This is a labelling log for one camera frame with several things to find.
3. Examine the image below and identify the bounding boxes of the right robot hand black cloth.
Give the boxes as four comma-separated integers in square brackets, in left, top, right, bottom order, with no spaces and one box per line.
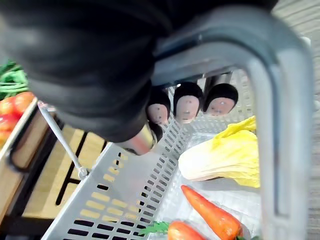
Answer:
[0,0,279,156]

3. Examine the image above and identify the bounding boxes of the grey basket handle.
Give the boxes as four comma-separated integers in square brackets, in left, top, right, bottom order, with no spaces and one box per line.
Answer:
[37,100,90,181]
[151,4,315,240]

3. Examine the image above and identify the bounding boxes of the green carrot leaves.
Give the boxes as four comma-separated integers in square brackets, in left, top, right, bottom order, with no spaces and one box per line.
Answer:
[138,221,171,237]

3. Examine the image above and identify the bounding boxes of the grey plastic shopping basket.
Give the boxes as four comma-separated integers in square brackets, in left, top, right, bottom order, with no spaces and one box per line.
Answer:
[41,68,263,240]

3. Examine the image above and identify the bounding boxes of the yellow napa cabbage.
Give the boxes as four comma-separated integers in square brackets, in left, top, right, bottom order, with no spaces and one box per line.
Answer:
[177,115,261,189]

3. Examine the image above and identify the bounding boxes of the green long beans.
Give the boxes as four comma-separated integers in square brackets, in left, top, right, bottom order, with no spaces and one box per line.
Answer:
[0,60,30,101]

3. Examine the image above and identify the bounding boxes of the orange carrot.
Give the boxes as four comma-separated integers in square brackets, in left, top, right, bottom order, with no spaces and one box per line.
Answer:
[180,184,244,240]
[167,220,209,240]

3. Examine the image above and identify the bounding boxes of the wooden display stand black frame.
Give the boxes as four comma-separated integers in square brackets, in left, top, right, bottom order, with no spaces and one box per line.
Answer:
[0,117,112,237]

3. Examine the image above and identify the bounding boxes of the red tomato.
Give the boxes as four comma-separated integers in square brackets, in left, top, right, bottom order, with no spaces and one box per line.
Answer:
[0,113,23,133]
[0,96,17,116]
[14,91,36,116]

